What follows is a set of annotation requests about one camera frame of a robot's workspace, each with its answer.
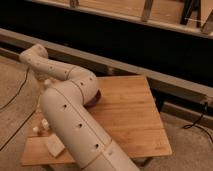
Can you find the dark red bowl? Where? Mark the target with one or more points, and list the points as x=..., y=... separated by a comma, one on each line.
x=94, y=101

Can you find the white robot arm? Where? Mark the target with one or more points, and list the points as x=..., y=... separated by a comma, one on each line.
x=63, y=105

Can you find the white ceramic cup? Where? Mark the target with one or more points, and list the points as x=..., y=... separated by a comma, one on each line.
x=47, y=83

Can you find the beige sponge block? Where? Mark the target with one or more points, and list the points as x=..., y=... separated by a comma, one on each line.
x=54, y=145

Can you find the wooden table board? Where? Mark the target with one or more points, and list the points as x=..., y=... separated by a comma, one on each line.
x=128, y=113

